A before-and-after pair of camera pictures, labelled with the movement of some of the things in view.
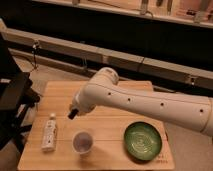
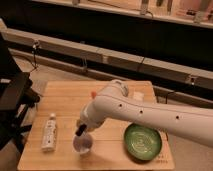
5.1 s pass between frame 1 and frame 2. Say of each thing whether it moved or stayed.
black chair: stayed
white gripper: moved
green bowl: stayed
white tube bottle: stayed
